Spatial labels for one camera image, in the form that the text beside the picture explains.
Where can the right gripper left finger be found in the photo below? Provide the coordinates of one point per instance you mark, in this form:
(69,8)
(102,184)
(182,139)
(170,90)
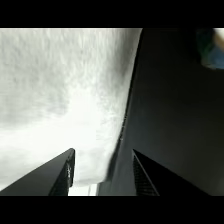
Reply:
(46,180)

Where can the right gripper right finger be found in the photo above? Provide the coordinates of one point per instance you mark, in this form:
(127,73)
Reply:
(156,180)

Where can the grey garment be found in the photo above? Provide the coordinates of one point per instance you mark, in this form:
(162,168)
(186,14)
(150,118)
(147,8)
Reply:
(56,93)

